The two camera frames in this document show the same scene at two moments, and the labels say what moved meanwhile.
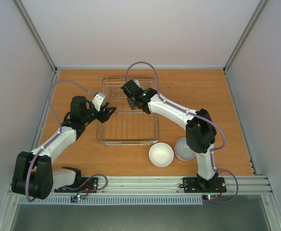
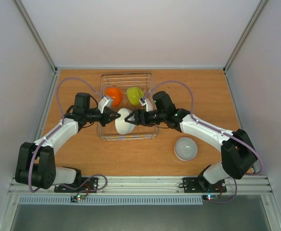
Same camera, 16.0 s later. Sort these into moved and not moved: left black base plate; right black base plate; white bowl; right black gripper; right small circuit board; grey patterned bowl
Moved: white bowl; right black gripper
Not moved: left black base plate; right small circuit board; right black base plate; grey patterned bowl
